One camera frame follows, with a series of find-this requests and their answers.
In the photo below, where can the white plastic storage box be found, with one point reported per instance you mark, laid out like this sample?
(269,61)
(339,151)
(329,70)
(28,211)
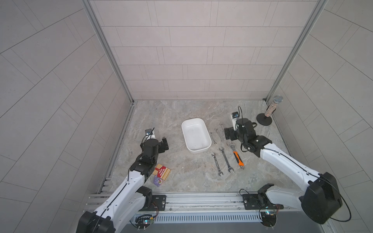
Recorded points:
(196,135)

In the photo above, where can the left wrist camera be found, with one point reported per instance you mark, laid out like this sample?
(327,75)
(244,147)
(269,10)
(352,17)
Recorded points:
(149,134)

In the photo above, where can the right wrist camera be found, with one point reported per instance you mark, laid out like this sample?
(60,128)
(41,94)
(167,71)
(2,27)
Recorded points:
(235,117)

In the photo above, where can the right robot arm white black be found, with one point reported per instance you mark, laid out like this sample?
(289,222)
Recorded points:
(319,197)

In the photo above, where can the right circuit board with cables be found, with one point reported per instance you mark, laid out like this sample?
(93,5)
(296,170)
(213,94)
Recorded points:
(268,219)

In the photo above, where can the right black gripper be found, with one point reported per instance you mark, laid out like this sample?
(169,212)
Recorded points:
(230,133)

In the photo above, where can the long silver open-end wrench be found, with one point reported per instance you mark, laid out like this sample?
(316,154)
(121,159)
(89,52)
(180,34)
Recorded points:
(220,173)

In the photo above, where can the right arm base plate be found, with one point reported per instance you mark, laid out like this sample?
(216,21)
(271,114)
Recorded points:
(259,201)

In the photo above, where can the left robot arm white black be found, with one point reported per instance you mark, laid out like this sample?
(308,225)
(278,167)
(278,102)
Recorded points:
(130,197)

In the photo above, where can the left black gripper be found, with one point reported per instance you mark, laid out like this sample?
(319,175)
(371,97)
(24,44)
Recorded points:
(159,144)

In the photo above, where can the large silver combination wrench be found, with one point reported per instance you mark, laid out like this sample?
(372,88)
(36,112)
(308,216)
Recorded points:
(230,169)

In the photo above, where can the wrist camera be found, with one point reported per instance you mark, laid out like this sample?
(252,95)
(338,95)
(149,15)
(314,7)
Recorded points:
(149,134)
(235,117)

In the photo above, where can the small purple round item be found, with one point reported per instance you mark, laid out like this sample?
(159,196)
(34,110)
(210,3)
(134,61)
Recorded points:
(157,181)

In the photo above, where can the circuit board with cables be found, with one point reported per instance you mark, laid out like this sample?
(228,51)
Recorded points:
(268,219)
(144,221)

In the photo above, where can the left circuit board with cables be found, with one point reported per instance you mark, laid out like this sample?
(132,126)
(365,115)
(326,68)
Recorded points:
(144,221)

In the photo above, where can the red striped card box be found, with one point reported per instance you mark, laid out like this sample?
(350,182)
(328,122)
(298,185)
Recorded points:
(161,172)

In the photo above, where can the aluminium rail frame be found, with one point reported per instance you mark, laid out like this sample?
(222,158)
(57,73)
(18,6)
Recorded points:
(177,202)

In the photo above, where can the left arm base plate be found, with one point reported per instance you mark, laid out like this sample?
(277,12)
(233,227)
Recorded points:
(156,202)

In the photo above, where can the orange handled adjustable wrench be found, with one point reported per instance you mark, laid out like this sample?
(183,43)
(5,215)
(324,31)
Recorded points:
(237,157)

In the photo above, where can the glitter tube on black stand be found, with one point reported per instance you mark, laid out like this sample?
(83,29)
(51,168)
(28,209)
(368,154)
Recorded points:
(265,119)

